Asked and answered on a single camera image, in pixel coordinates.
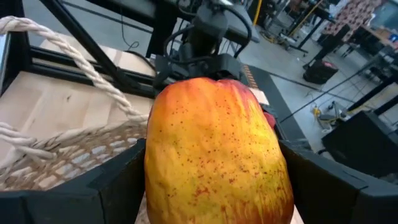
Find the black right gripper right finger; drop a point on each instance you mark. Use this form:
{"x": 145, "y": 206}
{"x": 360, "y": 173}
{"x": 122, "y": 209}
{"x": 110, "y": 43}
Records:
{"x": 342, "y": 199}

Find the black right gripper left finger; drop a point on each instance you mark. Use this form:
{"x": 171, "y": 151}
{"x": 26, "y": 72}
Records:
{"x": 77, "y": 205}

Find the yellow red mango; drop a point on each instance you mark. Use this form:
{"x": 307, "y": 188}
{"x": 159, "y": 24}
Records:
{"x": 217, "y": 149}

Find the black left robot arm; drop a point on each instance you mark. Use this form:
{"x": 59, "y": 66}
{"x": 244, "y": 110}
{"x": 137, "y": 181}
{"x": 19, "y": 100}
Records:
{"x": 208, "y": 21}

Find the black hazard striped floor mat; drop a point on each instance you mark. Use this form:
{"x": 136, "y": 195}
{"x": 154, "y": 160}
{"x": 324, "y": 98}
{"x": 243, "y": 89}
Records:
{"x": 248, "y": 76}

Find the small dark red fruit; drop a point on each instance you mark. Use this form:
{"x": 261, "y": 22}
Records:
{"x": 270, "y": 120}

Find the black floor bin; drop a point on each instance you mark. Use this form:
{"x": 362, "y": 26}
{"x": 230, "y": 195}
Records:
{"x": 320, "y": 73}

